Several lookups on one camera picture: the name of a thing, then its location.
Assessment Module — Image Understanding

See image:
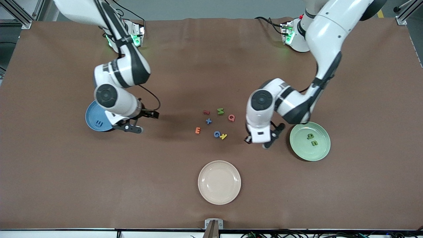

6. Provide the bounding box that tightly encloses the grey metal camera bracket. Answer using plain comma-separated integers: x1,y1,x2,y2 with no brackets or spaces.
204,219,224,238

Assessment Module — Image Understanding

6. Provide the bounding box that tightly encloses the blue round plate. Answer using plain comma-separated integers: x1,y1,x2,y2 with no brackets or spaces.
85,100,116,132

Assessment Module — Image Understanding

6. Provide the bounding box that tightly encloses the brown table cover sheet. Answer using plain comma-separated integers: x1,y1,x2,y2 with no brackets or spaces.
0,17,423,231

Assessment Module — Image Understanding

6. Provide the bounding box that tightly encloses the black base cable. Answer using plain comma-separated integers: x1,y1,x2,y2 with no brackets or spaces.
254,17,285,35
114,0,146,28

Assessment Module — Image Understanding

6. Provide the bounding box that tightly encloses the green round plate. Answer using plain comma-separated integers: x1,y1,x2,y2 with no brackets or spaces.
289,121,331,162

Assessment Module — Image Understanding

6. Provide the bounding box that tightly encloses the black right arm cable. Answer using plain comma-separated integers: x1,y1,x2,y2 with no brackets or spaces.
94,0,161,112

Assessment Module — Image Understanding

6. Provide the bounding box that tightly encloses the aluminium extrusion frame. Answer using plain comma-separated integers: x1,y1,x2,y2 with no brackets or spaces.
0,0,45,29
395,0,423,25

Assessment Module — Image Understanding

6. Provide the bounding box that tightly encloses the beige round plate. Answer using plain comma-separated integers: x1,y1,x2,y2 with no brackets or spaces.
198,160,242,205

